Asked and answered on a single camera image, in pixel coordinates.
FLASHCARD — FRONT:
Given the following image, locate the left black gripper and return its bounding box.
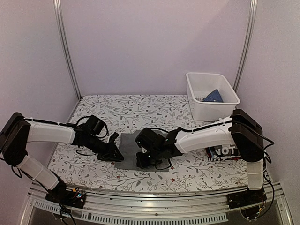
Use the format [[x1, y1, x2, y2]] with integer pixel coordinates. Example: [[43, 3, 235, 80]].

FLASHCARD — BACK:
[[87, 135, 124, 162]]

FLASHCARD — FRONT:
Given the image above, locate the metal corner post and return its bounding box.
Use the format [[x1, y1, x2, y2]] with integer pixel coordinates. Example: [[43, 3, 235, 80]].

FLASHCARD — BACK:
[[53, 0, 82, 100], [233, 0, 258, 92]]

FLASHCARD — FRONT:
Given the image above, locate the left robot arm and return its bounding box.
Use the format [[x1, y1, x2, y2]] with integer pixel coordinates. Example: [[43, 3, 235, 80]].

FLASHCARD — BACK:
[[0, 112, 124, 203]]

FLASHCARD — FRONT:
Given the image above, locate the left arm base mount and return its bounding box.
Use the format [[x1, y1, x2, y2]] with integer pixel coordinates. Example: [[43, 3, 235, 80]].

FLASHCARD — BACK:
[[45, 186, 86, 209]]

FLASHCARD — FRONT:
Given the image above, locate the right metal corner post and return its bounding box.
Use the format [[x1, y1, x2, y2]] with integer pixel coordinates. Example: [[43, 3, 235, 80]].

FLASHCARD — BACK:
[[233, 0, 258, 92]]

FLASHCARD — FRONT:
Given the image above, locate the blue dotted cloth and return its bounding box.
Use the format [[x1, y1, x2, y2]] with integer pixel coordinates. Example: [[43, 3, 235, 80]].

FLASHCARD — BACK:
[[203, 89, 223, 103]]

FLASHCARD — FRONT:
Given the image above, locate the white plastic bin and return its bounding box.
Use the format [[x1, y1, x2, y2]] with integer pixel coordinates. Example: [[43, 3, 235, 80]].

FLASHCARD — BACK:
[[186, 72, 240, 121]]

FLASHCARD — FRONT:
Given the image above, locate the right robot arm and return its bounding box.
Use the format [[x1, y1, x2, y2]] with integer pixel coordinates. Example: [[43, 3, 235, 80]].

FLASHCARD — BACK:
[[135, 109, 274, 204]]

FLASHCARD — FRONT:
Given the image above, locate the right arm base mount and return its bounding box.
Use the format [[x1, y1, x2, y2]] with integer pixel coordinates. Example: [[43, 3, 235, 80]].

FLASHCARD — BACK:
[[226, 187, 267, 209]]

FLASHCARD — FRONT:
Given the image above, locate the aluminium front rail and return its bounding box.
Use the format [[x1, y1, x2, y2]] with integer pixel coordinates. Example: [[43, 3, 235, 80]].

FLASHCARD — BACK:
[[20, 182, 294, 225]]

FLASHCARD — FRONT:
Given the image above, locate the grey long sleeve shirt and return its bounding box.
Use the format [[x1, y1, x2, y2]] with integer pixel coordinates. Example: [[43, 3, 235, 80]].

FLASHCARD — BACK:
[[114, 130, 160, 172]]

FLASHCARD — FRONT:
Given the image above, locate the left metal corner post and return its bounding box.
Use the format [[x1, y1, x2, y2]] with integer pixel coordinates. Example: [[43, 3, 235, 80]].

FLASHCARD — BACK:
[[53, 0, 82, 100]]

